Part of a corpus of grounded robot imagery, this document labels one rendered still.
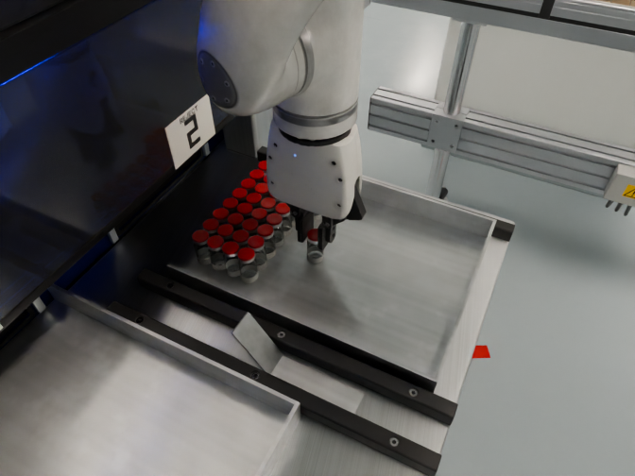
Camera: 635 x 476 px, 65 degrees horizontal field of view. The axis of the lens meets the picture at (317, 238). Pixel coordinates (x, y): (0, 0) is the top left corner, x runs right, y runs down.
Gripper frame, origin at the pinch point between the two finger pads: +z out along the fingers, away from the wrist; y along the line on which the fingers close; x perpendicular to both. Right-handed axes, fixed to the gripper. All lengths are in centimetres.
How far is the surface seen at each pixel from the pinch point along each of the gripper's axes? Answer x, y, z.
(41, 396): -30.3, -17.0, 5.7
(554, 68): 152, 20, 46
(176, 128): -1.7, -17.5, -10.1
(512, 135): 93, 16, 39
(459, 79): 94, -3, 27
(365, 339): -8.5, 10.7, 5.7
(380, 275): 1.1, 8.7, 5.7
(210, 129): 4.2, -17.6, -6.3
